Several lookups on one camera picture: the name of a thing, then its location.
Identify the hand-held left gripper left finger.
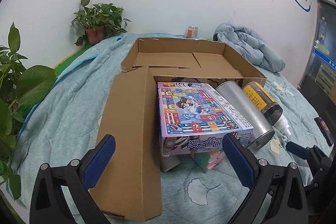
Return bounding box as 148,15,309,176
30,134,116,224

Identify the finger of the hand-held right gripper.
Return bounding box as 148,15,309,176
286,141,319,161

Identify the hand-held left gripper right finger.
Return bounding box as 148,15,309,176
225,133,308,224

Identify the white spray bottle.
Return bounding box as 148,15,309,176
272,112,292,136

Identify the pastel puzzle cube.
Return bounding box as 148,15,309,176
189,148,227,174

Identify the cardboard box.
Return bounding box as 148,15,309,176
88,37,267,219

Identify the silver metal can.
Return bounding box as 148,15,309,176
215,81,276,153

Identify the yellow label jar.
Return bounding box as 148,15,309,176
241,81,284,127

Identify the colourful board game box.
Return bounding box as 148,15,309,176
157,81,254,157

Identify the teal quilted blanket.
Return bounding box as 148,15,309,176
10,32,332,224

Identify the glass notice board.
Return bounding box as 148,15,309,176
299,0,336,98

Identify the large leaf green plant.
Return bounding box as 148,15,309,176
0,21,58,201

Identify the green mat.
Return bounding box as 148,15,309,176
52,47,92,71

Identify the light blue puffer jacket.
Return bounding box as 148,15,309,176
212,21,286,73

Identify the potted green plant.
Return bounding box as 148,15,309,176
71,0,132,46

